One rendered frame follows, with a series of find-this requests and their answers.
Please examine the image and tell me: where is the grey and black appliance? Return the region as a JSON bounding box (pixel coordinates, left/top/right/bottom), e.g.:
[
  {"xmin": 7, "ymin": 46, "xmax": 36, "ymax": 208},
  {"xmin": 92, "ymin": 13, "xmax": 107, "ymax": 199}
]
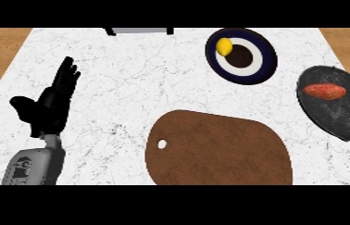
[{"xmin": 103, "ymin": 28, "xmax": 176, "ymax": 36}]

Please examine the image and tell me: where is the dark blue and white plate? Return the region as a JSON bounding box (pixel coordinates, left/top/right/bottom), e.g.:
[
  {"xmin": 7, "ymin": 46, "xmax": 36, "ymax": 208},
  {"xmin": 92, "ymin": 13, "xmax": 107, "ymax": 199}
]
[{"xmin": 205, "ymin": 28, "xmax": 280, "ymax": 86}]

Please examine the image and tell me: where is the brown wooden cutting board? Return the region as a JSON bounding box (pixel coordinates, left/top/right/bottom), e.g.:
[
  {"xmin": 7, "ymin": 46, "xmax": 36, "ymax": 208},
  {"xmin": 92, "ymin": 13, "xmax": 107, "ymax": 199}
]
[{"xmin": 144, "ymin": 109, "xmax": 295, "ymax": 186}]

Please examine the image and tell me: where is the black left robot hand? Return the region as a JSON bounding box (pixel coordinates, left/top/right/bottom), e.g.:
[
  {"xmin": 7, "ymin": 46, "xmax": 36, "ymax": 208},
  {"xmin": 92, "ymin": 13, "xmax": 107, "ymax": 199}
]
[{"xmin": 10, "ymin": 56, "xmax": 83, "ymax": 139}]

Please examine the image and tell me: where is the yellow lemon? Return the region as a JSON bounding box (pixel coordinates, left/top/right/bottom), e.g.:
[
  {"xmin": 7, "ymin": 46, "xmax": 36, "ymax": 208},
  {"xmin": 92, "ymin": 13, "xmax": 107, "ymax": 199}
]
[{"xmin": 215, "ymin": 37, "xmax": 234, "ymax": 57}]

